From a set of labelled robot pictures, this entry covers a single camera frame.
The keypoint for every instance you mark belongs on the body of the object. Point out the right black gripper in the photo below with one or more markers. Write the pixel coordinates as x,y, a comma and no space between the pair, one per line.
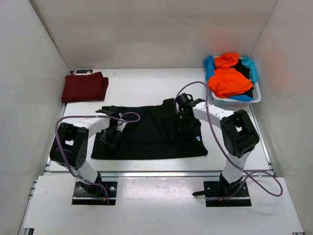
182,127

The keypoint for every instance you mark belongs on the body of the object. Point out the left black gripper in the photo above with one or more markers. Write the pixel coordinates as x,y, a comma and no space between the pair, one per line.
111,142

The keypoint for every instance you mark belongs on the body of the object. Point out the black t shirt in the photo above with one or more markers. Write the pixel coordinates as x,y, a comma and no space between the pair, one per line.
159,134

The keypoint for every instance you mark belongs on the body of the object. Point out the dark red t shirt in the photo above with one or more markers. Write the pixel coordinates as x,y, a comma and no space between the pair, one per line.
83,88

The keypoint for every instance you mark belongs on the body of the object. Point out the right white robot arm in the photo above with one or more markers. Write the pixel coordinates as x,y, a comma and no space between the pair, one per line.
238,133

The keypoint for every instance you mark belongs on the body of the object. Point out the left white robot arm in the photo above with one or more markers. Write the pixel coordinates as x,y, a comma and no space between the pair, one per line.
70,146

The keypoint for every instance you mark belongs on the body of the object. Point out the orange t shirt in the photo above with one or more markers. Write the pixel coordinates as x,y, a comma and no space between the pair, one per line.
230,78

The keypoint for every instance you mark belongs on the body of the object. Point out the blue t shirt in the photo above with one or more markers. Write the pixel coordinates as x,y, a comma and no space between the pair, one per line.
252,68

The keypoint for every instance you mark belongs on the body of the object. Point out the black label sticker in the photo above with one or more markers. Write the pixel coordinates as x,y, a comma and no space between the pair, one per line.
84,71

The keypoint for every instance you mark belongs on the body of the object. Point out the white plastic laundry basket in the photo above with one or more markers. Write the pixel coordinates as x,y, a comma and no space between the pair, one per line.
244,100

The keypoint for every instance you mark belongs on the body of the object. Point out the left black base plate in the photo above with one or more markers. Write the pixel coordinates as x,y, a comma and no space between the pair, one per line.
84,194

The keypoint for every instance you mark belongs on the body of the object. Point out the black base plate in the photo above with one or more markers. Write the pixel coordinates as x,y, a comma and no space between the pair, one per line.
222,194
84,194

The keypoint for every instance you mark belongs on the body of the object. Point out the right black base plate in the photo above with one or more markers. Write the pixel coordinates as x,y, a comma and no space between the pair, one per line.
222,194

